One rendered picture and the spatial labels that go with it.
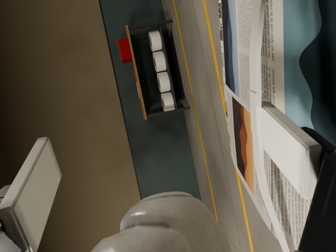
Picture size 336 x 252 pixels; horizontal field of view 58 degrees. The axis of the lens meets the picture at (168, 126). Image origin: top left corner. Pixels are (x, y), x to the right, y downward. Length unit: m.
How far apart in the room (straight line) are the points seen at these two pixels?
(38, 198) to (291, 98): 0.16
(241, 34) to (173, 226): 0.25
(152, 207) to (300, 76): 0.29
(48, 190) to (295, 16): 0.17
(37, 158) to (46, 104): 6.62
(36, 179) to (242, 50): 0.21
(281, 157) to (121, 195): 6.64
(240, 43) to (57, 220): 6.88
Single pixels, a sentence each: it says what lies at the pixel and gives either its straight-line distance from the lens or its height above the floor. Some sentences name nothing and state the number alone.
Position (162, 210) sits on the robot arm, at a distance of 0.43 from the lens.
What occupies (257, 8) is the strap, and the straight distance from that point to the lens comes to 0.19.
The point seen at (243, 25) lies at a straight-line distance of 0.29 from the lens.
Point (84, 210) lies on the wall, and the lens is 6.93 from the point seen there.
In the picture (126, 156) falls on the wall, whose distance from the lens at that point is 6.63.
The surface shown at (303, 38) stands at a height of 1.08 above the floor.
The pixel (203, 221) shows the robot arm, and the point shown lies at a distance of 0.44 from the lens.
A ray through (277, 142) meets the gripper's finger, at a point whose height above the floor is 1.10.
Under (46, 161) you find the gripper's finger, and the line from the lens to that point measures 0.19.
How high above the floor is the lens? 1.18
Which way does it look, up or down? 7 degrees down
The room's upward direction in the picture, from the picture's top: 102 degrees counter-clockwise
